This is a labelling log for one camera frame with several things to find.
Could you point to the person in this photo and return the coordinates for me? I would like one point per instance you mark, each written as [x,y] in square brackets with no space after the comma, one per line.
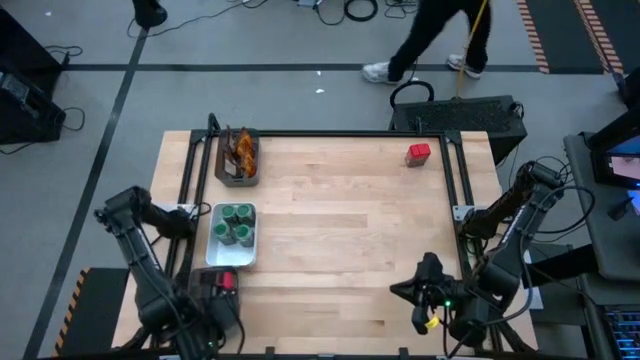
[425,25]

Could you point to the black equipment box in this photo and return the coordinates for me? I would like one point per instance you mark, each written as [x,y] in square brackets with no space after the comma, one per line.
[20,45]
[25,115]

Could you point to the black table frame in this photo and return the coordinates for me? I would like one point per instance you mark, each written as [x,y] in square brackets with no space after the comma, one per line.
[350,133]

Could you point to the white plastic bin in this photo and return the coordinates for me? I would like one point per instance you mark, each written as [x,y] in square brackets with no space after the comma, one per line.
[230,255]

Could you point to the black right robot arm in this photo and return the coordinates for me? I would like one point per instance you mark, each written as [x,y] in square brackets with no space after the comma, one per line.
[505,260]

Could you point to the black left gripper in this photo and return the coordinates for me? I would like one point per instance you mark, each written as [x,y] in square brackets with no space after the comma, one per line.
[210,312]

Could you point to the black stand base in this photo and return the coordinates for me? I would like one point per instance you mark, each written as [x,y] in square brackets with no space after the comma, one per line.
[149,12]

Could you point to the grey desk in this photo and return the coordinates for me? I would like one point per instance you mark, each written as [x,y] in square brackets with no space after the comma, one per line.
[610,235]

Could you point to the black monitor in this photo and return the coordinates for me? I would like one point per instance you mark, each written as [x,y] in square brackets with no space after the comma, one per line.
[625,165]

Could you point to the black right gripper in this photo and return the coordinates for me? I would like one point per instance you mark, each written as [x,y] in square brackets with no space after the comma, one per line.
[447,300]

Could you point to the yellow gripper tag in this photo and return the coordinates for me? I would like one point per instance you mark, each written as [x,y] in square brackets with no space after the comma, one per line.
[433,323]

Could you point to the green lid spice jar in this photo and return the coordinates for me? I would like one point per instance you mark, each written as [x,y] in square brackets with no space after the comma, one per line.
[228,213]
[222,231]
[245,212]
[244,234]

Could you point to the black keyboard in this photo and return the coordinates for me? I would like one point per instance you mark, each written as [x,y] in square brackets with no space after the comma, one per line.
[625,330]

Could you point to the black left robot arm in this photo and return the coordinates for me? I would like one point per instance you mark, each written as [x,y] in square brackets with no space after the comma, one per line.
[150,290]

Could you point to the black mat with orange stripes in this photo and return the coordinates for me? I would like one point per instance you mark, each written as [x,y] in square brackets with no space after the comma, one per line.
[565,30]
[100,310]

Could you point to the dark brown spice pouch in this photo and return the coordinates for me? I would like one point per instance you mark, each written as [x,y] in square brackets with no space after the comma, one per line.
[231,155]

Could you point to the orange taco mix packet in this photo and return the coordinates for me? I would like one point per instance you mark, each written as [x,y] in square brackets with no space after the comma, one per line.
[247,152]

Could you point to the black perforated computer case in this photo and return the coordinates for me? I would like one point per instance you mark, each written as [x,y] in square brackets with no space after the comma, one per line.
[460,117]

